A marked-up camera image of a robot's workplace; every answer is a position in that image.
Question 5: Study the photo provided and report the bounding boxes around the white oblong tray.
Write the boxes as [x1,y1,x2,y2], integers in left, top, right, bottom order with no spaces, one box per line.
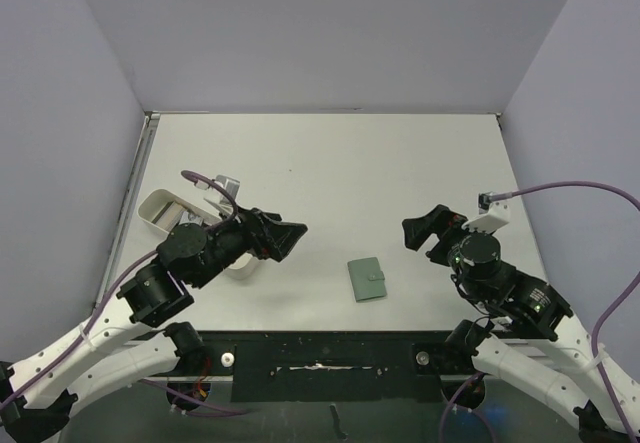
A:
[138,188,256,281]

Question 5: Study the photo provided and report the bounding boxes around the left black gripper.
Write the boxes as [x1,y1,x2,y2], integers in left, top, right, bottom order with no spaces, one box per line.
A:
[191,201,306,288]

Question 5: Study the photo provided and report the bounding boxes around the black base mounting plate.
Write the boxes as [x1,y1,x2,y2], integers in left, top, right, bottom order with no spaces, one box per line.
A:
[144,330,504,404]

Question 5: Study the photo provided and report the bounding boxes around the green card holder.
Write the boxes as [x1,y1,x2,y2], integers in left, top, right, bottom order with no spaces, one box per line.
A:
[347,257,387,303]

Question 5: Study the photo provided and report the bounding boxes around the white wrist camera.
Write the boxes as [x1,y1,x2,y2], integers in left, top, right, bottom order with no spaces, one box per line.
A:
[462,192,513,234]
[194,174,241,217]

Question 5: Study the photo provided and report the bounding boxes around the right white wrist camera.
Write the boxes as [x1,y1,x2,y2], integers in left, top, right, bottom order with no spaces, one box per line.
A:
[462,192,513,234]

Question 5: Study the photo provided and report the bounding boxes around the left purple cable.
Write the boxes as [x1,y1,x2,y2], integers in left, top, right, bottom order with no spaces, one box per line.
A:
[9,169,251,419]

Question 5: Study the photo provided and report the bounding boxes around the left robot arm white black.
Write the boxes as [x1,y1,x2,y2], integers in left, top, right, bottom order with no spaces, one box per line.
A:
[1,208,308,442]

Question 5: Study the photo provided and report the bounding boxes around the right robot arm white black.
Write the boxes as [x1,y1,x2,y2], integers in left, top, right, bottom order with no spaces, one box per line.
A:
[402,205,639,442]

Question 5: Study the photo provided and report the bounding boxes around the black looped wire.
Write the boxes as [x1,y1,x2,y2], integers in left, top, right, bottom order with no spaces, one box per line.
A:
[452,272,506,334]

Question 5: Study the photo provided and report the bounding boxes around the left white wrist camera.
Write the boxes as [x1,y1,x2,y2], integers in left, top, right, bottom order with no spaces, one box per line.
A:
[194,174,241,217]

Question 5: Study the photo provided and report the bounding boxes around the aluminium left side rail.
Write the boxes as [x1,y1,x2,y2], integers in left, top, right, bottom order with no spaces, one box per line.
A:
[92,112,161,310]

